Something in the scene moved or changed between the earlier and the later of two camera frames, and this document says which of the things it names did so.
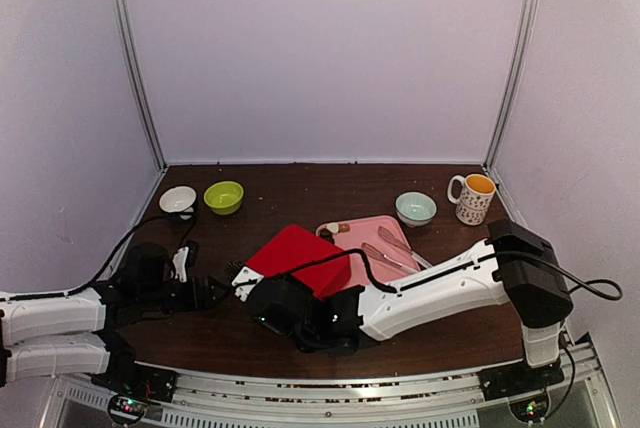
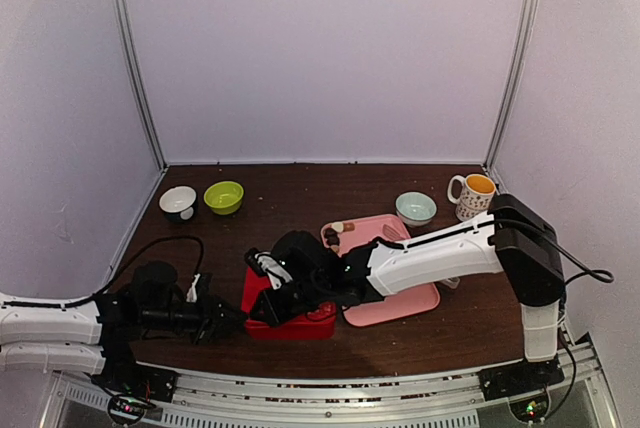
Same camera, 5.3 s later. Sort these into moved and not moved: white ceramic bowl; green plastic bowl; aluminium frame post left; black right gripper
Moved: black right gripper
Not moved: aluminium frame post left; green plastic bowl; white ceramic bowl
